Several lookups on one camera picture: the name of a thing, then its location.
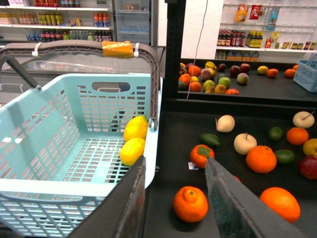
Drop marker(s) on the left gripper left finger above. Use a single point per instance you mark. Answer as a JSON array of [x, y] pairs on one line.
[[121, 213]]

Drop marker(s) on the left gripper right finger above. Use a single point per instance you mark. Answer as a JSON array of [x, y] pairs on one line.
[[238, 212]]

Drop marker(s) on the yellow lemon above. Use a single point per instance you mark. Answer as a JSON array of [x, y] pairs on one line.
[[136, 128], [131, 151]]

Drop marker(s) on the light teal shopping basket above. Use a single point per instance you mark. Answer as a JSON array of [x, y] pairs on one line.
[[60, 145]]

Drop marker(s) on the grey basket handle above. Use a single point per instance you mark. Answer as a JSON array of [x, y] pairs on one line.
[[13, 50]]

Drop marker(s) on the black near shelf tray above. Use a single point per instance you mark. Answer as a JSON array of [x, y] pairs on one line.
[[181, 124]]

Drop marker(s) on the black shelf tray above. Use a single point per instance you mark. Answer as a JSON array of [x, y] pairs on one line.
[[181, 124], [261, 89]]

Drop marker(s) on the black far shelf tray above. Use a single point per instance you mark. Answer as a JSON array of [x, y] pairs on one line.
[[261, 89]]

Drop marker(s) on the far lemon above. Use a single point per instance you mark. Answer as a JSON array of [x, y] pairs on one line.
[[262, 70]]

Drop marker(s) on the large orange front centre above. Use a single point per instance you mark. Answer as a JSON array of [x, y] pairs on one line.
[[282, 202]]

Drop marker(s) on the large orange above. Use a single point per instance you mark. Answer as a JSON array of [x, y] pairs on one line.
[[190, 204], [282, 202]]

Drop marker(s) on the large orange far left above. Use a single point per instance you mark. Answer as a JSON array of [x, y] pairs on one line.
[[190, 204]]

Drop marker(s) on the knobbed orange centre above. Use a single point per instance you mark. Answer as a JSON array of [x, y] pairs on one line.
[[261, 159]]

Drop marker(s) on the orange persimmon green leaf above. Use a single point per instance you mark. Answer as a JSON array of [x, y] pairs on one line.
[[199, 155]]

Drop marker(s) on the green avocado centre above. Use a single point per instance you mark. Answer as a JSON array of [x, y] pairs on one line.
[[284, 156]]

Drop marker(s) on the dark green avocado left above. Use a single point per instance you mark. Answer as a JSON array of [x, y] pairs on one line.
[[210, 140]]

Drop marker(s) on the red apple centre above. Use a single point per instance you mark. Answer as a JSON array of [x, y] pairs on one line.
[[308, 167]]

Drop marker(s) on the green lime back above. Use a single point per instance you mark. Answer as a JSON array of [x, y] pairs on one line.
[[275, 134]]

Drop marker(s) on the white pear lying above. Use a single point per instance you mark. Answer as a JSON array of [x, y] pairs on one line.
[[225, 123]]

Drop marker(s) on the yellow orange apple front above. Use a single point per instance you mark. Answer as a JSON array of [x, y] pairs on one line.
[[310, 147]]

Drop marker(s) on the small orange back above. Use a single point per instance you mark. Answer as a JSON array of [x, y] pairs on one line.
[[297, 136]]

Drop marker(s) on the small orange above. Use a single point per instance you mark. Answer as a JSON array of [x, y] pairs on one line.
[[272, 73], [297, 136]]

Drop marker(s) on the white pear with stem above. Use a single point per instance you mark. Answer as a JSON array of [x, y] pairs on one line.
[[303, 119]]

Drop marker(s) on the far peach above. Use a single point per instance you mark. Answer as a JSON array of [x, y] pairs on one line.
[[243, 78]]

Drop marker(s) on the pile of far fruits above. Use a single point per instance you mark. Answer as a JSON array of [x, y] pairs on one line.
[[209, 79]]

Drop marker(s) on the far small orange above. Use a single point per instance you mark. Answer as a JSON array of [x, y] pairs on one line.
[[272, 73]]

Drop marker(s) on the far dark red apple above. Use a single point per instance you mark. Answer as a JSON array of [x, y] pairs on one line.
[[245, 68]]

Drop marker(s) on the small blue basket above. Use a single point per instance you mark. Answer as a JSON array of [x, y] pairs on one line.
[[306, 74]]

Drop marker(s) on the yellow label bottles group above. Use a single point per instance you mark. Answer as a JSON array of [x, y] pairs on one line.
[[254, 39]]

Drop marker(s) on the dark sauce bottles row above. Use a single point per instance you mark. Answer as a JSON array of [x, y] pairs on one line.
[[231, 38]]

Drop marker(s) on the black shelf post left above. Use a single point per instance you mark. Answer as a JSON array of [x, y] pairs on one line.
[[174, 37]]

